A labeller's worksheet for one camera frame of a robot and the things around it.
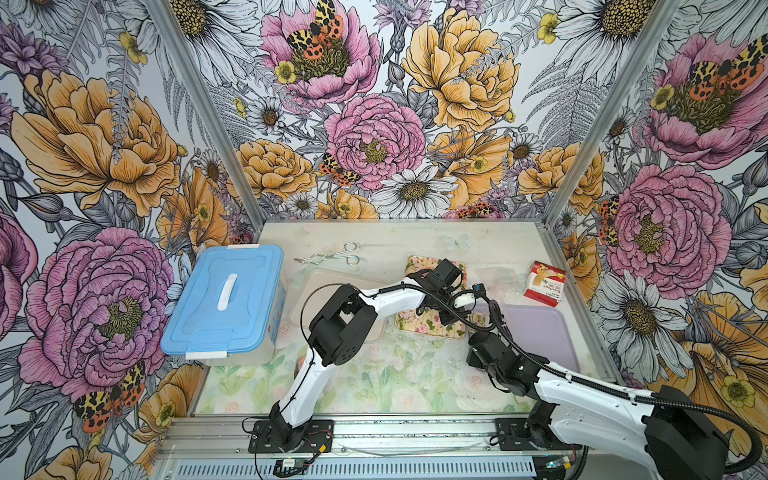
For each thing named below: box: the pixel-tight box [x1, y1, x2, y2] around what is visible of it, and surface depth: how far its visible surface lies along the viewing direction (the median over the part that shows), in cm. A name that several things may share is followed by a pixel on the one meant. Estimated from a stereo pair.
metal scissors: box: [294, 242, 360, 265], surface depth 114 cm
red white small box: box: [523, 260, 566, 308], surface depth 101 cm
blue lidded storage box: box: [161, 244, 287, 365], surface depth 80 cm
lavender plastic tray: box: [474, 303, 581, 372], surface depth 96 cm
